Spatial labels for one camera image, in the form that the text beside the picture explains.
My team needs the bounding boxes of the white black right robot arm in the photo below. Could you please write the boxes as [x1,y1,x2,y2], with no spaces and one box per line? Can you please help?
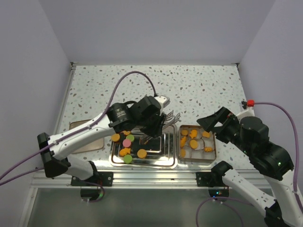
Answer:
[196,105,303,227]

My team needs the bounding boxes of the stainless steel baking tray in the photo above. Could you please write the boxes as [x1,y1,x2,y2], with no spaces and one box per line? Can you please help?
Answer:
[109,124,177,168]

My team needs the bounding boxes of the orange round biscuit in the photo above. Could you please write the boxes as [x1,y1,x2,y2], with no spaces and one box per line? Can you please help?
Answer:
[137,149,147,159]
[111,133,121,142]

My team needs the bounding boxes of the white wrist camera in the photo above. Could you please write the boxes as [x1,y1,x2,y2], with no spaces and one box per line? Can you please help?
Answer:
[155,95,170,108]
[236,99,255,121]

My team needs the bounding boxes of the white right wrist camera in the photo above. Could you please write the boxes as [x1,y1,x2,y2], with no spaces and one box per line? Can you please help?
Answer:
[236,99,255,121]

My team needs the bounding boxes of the stainless steel serving tongs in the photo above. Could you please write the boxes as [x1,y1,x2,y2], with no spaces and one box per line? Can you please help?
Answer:
[140,111,181,144]

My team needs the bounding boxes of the brown tin lid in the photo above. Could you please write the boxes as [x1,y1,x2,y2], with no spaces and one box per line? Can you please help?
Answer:
[69,119,105,154]

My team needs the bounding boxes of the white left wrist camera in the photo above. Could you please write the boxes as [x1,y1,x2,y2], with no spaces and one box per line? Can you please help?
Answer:
[155,95,170,108]

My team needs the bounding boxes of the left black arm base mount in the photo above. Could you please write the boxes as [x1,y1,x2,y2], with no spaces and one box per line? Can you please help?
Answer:
[71,161,114,187]

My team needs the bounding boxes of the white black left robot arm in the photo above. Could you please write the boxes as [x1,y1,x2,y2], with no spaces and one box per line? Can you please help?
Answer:
[37,96,170,186]

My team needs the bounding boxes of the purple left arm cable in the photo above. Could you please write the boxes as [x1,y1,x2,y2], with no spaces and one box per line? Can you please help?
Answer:
[0,70,158,186]

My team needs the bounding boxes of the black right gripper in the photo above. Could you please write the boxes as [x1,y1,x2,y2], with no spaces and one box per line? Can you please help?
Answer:
[196,105,253,155]

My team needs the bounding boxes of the green macaron cookie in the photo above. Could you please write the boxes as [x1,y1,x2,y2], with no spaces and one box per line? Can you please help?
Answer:
[123,154,133,164]
[126,134,134,142]

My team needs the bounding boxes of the orange swirl cookie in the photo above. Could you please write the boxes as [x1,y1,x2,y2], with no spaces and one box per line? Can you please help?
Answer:
[204,147,213,153]

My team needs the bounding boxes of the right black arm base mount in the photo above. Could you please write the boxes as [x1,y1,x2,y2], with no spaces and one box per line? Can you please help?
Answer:
[196,161,233,187]

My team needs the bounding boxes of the orange chip cookie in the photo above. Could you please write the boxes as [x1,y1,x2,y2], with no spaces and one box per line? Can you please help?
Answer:
[189,140,199,150]

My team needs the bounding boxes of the brown cookie tin box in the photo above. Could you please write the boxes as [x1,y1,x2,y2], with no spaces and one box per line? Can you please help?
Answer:
[176,125,217,165]

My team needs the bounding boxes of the aluminium table edge rail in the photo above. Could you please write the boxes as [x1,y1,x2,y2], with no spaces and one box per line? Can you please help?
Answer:
[30,169,197,189]

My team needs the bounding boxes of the pink macaron cookie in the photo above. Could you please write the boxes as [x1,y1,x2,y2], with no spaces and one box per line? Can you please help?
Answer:
[122,139,132,148]

